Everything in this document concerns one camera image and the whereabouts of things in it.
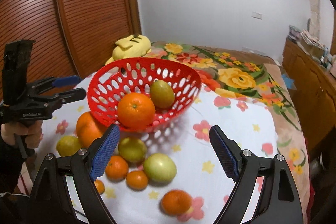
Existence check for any large orange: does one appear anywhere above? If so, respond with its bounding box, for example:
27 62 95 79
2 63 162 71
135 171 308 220
76 111 107 148

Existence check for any yellow-green pear-like fruit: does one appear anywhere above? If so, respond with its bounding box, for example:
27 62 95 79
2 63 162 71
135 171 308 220
56 136 82 157

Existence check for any small mandarin orange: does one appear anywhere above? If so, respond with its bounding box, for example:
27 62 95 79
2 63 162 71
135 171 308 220
161 189 193 216
94 179 105 195
105 156 129 181
126 170 149 190

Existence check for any yellow-green round fruit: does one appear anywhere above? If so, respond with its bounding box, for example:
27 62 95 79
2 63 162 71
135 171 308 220
118 137 147 163

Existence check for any pale green round fruit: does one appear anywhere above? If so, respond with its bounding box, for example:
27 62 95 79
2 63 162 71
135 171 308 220
142 153 177 184

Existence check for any person's left hand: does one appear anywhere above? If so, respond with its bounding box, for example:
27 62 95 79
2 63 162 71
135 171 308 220
1 121 43 149

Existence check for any red perforated plastic basket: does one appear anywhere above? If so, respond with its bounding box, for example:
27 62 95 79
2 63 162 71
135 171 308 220
87 57 202 134

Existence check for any orange in basket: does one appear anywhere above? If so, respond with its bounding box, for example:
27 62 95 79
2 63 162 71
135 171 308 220
117 92 155 130

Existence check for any wooden slatted wardrobe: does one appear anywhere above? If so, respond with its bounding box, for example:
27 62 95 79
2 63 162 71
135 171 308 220
0 0 142 101

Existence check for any yellow plush toy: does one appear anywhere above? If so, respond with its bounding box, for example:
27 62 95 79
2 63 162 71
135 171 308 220
105 34 151 65

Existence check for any green fruit in basket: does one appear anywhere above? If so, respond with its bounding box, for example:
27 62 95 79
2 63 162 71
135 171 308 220
150 80 175 109

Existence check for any white floral cloth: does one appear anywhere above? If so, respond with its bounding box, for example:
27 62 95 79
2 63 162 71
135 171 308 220
27 84 278 223

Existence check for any wooden sideboard cabinet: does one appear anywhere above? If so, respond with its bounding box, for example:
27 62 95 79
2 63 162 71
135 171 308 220
282 39 335 154

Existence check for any colourful floral bedspread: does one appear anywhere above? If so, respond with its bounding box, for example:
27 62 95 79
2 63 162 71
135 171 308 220
146 42 311 215

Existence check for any clutter on sideboard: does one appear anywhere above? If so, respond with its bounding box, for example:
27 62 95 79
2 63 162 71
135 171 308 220
287 18 335 70

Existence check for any white wall socket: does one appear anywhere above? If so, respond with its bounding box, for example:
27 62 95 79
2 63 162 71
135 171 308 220
251 11 263 20

